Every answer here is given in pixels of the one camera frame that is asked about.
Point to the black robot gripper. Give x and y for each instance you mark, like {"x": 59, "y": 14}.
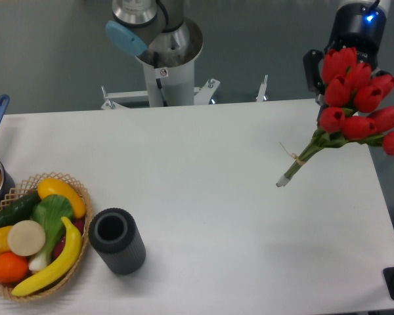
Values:
{"x": 357, "y": 25}

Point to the red tulip bouquet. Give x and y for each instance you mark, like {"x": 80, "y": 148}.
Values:
{"x": 351, "y": 112}

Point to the dark grey ribbed vase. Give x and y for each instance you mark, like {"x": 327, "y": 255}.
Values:
{"x": 114, "y": 235}

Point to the dark red toy vegetable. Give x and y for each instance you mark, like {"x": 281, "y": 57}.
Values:
{"x": 79, "y": 224}

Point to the green toy bok choy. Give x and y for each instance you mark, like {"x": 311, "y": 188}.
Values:
{"x": 48, "y": 214}

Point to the woven wicker basket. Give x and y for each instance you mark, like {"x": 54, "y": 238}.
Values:
{"x": 29, "y": 185}

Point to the yellow toy banana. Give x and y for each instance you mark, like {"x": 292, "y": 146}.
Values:
{"x": 57, "y": 268}

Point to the green toy cucumber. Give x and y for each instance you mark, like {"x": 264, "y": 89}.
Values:
{"x": 19, "y": 210}

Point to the beige round disc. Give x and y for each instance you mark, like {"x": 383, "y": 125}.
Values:
{"x": 26, "y": 238}

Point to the toy orange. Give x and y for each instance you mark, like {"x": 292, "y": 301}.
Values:
{"x": 13, "y": 268}

